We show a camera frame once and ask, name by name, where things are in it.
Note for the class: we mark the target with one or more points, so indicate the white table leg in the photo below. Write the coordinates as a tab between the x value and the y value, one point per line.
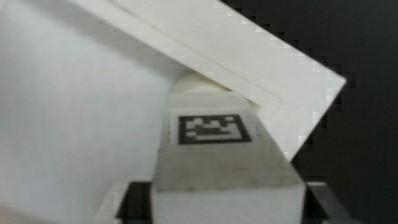
226	182

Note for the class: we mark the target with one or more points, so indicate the white square table top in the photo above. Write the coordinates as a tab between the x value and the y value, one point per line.
84	83

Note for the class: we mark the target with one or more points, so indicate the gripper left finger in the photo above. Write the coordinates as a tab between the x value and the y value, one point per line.
125	208

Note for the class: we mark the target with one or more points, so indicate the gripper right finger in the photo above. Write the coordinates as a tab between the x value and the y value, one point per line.
324	210

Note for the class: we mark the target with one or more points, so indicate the white L-shaped fence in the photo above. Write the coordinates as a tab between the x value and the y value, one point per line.
288	83

